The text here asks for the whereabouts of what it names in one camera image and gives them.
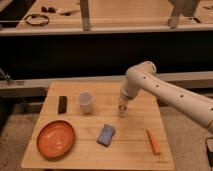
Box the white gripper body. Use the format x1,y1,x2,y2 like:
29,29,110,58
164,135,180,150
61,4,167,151
119,88,137,107

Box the small clear bottle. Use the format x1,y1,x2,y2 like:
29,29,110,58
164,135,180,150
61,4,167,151
119,105,128,118

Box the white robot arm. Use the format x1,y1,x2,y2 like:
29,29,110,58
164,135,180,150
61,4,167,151
118,61,213,133

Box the translucent plastic cup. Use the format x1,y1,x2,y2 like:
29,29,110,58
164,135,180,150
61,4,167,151
77,92,93,113

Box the blue sponge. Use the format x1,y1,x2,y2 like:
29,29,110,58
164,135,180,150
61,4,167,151
97,124,115,147

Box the orange carrot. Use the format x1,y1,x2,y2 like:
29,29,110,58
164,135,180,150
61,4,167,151
146,129,161,155

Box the dark brown block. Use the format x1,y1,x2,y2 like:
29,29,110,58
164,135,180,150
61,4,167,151
58,96,67,114

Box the orange plate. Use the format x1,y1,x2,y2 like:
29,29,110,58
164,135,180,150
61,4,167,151
36,120,75,159

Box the small dark objects on bench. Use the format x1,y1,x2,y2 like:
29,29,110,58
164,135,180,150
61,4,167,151
41,6,56,13

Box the metal clamp at left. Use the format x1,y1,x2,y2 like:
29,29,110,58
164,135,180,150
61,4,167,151
0,67,25,86

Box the grey metal post left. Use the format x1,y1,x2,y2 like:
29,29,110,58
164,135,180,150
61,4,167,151
80,0,90,31

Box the grey metal post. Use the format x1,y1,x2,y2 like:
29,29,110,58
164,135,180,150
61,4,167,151
167,0,200,29
80,0,90,31

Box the grey metal post right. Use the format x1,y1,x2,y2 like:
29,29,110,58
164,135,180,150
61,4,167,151
167,0,200,29

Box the black coiled cable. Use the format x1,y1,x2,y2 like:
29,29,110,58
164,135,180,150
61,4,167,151
24,13,51,27

